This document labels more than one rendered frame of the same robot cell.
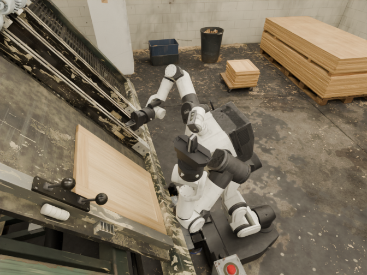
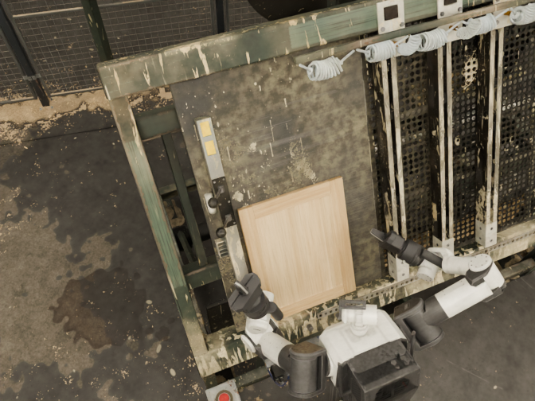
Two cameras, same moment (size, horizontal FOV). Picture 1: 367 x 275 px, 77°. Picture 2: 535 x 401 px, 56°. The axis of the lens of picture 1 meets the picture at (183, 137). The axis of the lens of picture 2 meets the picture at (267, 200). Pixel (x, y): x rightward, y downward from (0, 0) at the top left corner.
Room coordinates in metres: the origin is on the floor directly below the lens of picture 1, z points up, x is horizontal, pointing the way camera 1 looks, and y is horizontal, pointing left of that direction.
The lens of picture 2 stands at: (0.47, -0.57, 3.00)
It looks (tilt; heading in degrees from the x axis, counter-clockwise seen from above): 59 degrees down; 83
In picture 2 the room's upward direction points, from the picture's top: 3 degrees clockwise
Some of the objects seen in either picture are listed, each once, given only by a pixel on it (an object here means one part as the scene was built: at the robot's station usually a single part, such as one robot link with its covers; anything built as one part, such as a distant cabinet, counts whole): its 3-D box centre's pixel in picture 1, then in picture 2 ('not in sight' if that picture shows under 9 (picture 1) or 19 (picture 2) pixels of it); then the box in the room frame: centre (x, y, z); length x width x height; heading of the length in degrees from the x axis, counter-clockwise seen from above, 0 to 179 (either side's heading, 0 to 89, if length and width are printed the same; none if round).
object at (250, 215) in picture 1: (243, 221); not in sight; (1.00, -0.50, 0.28); 0.21 x 0.20 x 0.13; 108
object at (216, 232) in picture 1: (238, 228); not in sight; (0.99, -0.47, 0.19); 0.64 x 0.52 x 0.33; 108
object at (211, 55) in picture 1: (211, 45); not in sight; (5.19, -0.60, 0.33); 0.52 x 0.51 x 0.65; 9
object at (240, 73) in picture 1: (238, 75); not in sight; (3.94, -1.00, 0.20); 0.61 x 0.53 x 0.40; 9
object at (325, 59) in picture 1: (312, 53); not in sight; (4.50, -2.54, 0.39); 2.46 x 1.05 x 0.78; 9
